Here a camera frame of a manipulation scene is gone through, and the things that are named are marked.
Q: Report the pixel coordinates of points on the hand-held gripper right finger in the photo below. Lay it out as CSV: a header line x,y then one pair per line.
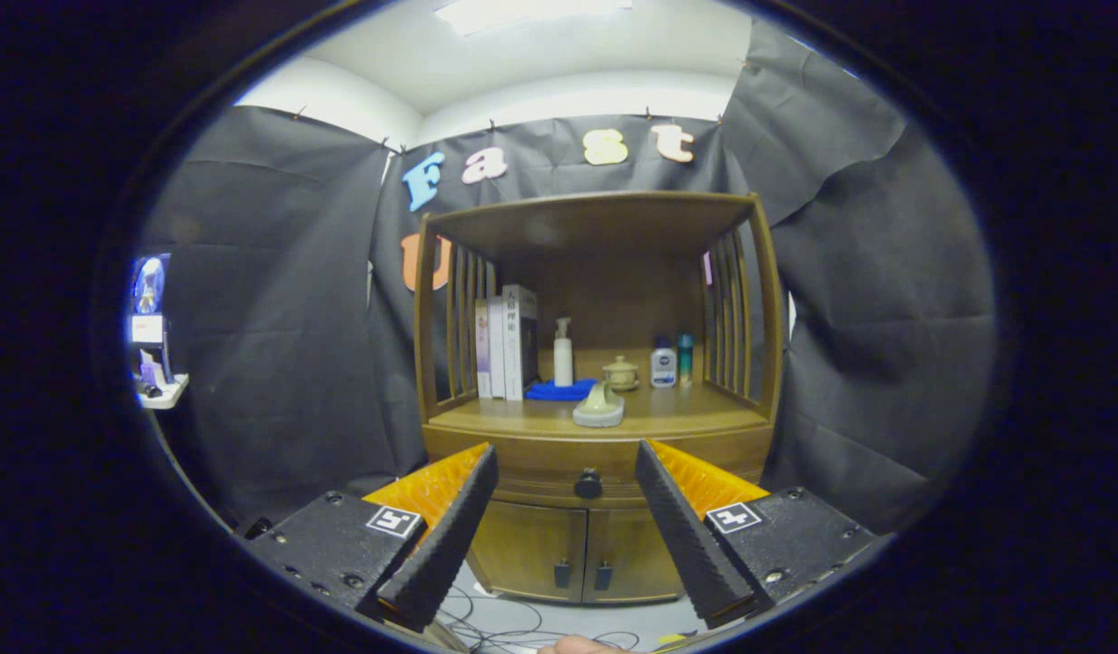
x,y
690,545

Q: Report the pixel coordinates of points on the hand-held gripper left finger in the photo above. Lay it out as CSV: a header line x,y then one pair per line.
x,y
450,545

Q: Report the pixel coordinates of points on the pale green ceramic dish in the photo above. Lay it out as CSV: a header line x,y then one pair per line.
x,y
599,413

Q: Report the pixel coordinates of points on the wooden cabinet door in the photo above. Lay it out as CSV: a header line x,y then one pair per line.
x,y
636,554
522,549

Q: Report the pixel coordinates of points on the wooden countertop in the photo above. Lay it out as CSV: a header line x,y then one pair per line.
x,y
686,409

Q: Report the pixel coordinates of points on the wooden cabinet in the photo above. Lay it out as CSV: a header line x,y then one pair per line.
x,y
613,291

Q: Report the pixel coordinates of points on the white bottle blue cap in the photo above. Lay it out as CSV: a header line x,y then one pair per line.
x,y
663,368

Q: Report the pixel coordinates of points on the blue folded cloth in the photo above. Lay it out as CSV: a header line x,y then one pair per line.
x,y
549,391

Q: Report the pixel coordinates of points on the lidded ceramic tea cup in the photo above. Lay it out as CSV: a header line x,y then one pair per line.
x,y
620,374

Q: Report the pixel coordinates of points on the teal slim bottle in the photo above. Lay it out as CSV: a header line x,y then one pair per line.
x,y
685,359

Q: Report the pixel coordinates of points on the purple spine book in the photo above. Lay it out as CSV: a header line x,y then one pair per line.
x,y
482,354

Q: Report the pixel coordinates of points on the thin white book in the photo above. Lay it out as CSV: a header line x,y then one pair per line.
x,y
496,354

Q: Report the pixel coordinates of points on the white book dark cover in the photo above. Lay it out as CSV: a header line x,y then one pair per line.
x,y
515,345

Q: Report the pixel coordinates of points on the white pump bottle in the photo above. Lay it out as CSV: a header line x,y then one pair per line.
x,y
564,363

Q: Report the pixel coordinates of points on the white stand tray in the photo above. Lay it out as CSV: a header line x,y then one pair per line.
x,y
163,395

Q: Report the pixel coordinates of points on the lit display screen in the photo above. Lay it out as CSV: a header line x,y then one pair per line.
x,y
148,309

